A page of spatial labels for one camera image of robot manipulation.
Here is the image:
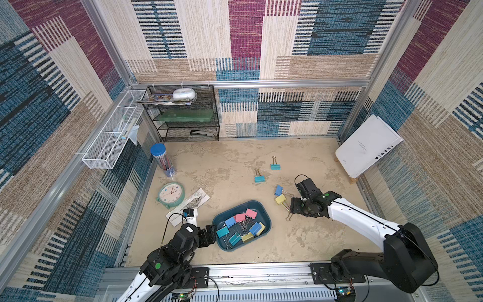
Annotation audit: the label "blue lid pencil tube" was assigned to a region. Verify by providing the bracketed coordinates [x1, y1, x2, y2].
[150, 143, 176, 177]

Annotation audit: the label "yellow binder clip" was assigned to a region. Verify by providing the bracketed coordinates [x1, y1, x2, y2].
[255, 223, 265, 236]
[275, 194, 291, 212]
[241, 229, 255, 243]

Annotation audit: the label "black wire shelf rack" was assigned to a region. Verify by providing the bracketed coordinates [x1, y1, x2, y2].
[142, 84, 220, 143]

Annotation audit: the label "white round tape dispenser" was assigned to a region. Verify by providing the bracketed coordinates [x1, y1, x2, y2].
[172, 88, 196, 101]

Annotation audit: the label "white item in basket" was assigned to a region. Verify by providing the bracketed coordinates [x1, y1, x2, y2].
[118, 120, 140, 145]

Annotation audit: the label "green round wall clock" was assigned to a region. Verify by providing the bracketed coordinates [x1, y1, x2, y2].
[156, 182, 185, 210]

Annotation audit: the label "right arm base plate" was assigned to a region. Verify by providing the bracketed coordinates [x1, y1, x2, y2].
[309, 262, 366, 285]

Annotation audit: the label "white wire wall basket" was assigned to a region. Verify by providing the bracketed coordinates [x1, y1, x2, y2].
[83, 89, 145, 169]

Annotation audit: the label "magazines on top shelf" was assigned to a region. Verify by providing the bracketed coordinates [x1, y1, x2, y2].
[136, 94, 197, 106]

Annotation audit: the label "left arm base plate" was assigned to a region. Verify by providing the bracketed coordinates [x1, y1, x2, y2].
[179, 267, 210, 289]

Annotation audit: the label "blue binder clip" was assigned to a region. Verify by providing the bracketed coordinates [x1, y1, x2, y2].
[249, 222, 263, 236]
[225, 216, 236, 229]
[274, 185, 294, 197]

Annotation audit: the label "black stapler on shelf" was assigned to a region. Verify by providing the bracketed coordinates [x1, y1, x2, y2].
[189, 130, 216, 137]

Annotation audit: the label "ruler set white package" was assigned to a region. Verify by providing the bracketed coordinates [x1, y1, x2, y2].
[166, 189, 211, 227]

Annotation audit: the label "teal binder clip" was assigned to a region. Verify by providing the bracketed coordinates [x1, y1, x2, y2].
[270, 156, 281, 170]
[228, 225, 242, 247]
[254, 169, 265, 183]
[216, 226, 230, 249]

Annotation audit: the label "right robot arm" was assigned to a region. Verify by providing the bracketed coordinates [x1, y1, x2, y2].
[290, 177, 440, 293]

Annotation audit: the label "teal plastic storage box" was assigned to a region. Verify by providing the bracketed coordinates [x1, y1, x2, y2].
[213, 200, 272, 252]

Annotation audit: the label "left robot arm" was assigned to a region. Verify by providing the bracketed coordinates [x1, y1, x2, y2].
[118, 223, 216, 301]

